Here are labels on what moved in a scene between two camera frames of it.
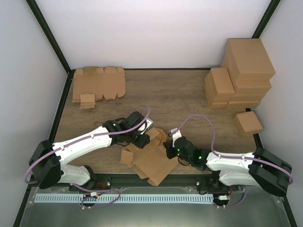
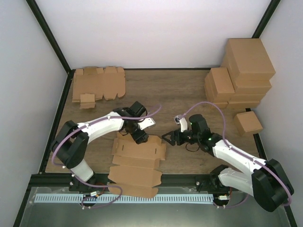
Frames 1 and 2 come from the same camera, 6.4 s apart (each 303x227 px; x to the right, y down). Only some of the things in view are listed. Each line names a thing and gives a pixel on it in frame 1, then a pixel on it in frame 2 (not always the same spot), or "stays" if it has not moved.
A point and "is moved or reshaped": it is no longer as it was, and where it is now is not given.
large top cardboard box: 246,59 stays
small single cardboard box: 246,123 stays
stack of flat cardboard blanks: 108,82 stays
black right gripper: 170,155 to 177,133
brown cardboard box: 151,162 is moved or reshaped
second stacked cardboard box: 252,86 stays
